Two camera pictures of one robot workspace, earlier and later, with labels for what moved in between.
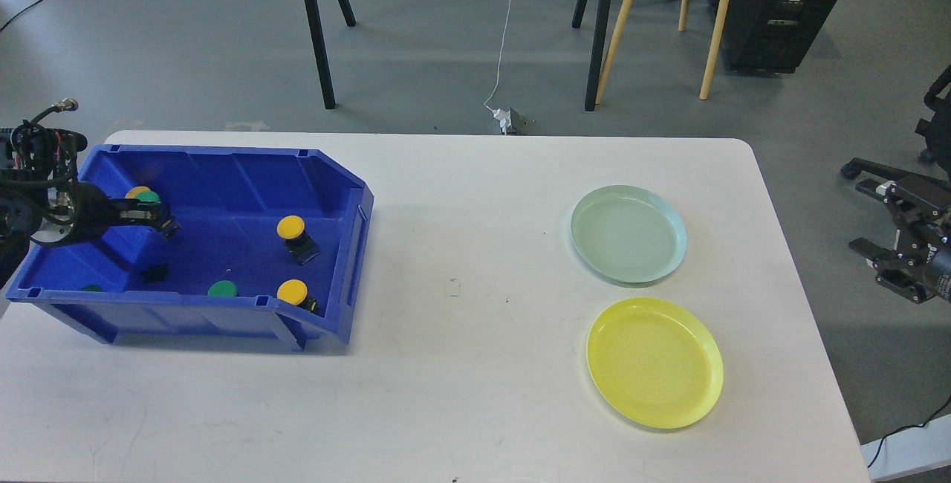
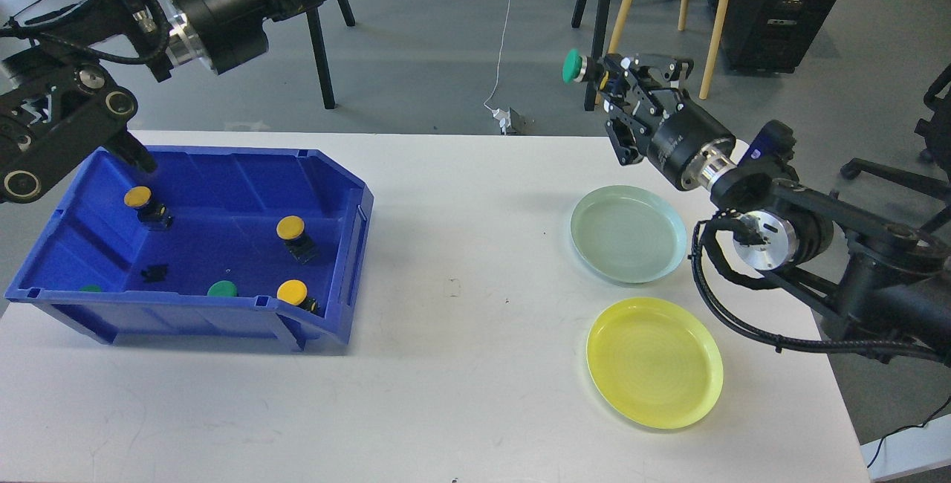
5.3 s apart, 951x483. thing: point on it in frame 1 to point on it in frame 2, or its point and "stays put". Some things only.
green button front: x=223 y=288 stays put
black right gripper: x=923 y=255 to x=689 y=148
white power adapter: x=505 y=119 stays put
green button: x=168 y=227 to x=573 y=67
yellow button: x=295 y=292 stays put
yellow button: x=299 y=244 stays put
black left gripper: x=91 y=212 to x=215 y=21
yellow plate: x=654 y=360 stays put
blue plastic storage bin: x=273 y=241 stays put
